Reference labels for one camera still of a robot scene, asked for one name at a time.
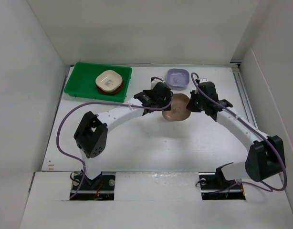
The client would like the green plastic bin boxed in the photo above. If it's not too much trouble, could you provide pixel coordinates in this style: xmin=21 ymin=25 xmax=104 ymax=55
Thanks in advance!
xmin=64 ymin=62 xmax=132 ymax=102

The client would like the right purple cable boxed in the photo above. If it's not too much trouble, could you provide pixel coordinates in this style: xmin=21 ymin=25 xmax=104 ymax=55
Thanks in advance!
xmin=190 ymin=73 xmax=287 ymax=195

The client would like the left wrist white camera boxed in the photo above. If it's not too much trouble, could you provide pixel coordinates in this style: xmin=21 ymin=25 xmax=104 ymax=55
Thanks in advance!
xmin=151 ymin=77 xmax=165 ymax=87

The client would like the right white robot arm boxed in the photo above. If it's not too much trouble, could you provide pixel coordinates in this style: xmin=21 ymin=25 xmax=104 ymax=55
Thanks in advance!
xmin=187 ymin=80 xmax=287 ymax=192

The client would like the purple cable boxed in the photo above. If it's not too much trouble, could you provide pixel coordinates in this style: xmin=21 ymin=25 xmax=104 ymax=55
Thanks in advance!
xmin=56 ymin=76 xmax=172 ymax=200
xmin=190 ymin=73 xmax=287 ymax=195

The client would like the cream square bowl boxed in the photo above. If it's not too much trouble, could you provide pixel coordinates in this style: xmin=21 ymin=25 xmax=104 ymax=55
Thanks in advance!
xmin=95 ymin=70 xmax=123 ymax=93

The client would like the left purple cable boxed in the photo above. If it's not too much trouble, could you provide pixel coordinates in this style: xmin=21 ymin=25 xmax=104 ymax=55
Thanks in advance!
xmin=56 ymin=76 xmax=172 ymax=200

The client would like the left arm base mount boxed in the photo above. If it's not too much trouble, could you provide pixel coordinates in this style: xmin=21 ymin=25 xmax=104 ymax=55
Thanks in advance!
xmin=70 ymin=171 xmax=116 ymax=201

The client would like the pink square bowl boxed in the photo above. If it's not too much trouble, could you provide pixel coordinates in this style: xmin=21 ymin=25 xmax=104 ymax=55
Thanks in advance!
xmin=162 ymin=94 xmax=191 ymax=122

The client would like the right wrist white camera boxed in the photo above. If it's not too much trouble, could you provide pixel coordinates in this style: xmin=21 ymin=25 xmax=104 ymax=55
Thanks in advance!
xmin=196 ymin=78 xmax=208 ymax=84

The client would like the wrist white camera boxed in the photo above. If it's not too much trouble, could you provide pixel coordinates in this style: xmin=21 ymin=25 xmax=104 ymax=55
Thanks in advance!
xmin=151 ymin=77 xmax=165 ymax=87
xmin=196 ymin=78 xmax=208 ymax=84

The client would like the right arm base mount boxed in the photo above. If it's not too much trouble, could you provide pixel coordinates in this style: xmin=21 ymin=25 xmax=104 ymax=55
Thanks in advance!
xmin=195 ymin=172 xmax=246 ymax=200

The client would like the purple square bowl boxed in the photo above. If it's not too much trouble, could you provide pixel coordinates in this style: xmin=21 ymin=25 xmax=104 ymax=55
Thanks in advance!
xmin=166 ymin=68 xmax=190 ymax=89

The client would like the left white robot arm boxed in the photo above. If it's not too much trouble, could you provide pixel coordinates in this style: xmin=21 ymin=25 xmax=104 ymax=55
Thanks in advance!
xmin=74 ymin=82 xmax=173 ymax=189

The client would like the red round plate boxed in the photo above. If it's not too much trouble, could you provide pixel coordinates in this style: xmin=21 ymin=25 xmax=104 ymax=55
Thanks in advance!
xmin=96 ymin=82 xmax=124 ymax=95

